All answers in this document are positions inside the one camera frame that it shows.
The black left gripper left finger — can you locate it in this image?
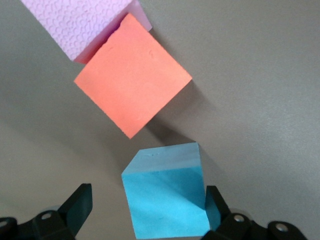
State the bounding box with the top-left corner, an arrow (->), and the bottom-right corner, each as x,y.
0,183 -> 93,240

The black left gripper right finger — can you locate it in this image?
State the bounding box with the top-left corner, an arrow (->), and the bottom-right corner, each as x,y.
201,185 -> 307,240

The light blue foam cube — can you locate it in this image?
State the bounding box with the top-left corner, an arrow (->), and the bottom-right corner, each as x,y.
121,142 -> 210,240

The orange foam cube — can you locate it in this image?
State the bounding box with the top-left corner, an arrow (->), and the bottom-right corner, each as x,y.
73,12 -> 193,140

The pink foam cube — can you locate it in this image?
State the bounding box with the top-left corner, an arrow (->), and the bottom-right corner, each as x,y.
19,0 -> 153,65

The brown table cover sheet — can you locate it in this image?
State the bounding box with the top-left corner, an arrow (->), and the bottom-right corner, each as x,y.
0,0 -> 320,240

